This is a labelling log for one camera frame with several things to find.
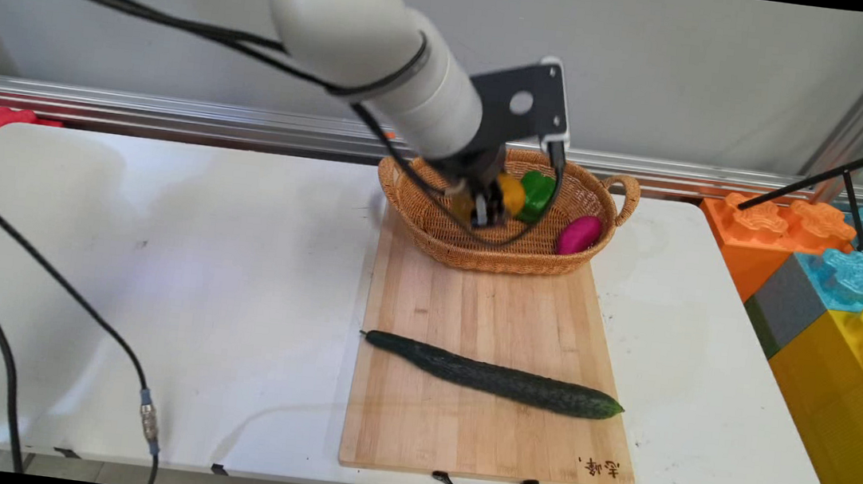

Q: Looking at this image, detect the yellow toy potato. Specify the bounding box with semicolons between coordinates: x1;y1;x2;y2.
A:
447;167;530;230

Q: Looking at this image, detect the dark green cucumber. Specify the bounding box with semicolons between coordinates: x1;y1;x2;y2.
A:
354;328;631;423

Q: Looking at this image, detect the blue foam block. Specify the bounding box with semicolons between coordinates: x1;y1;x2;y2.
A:
790;202;863;316

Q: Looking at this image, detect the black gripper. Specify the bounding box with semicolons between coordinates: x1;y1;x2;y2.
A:
428;137;516;231

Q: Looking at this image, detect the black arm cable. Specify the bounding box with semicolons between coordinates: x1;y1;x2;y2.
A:
0;0;585;255

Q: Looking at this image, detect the black cable with metal connector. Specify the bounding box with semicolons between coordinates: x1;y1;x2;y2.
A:
0;179;188;484

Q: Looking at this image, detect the black tripod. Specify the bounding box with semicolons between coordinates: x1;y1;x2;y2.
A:
734;115;863;266

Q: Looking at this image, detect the wooden cutting board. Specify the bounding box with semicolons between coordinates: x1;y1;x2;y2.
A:
337;202;663;484

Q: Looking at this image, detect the orange foam block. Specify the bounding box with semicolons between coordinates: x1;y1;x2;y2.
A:
692;189;861;314

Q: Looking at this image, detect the woven wicker basket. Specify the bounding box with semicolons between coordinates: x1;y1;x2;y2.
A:
368;135;646;289

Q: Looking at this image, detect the magenta toy sweet potato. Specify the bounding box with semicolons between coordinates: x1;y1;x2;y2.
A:
554;212;605;261

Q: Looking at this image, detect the green toy bell pepper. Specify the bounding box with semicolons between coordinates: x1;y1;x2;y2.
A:
514;169;560;226

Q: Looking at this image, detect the aluminium rail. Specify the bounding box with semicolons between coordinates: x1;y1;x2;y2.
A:
0;75;863;218

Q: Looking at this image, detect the grey foam block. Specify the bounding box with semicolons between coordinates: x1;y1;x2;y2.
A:
738;251;833;365

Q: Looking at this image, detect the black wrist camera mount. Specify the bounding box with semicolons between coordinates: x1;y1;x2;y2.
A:
459;47;581;171

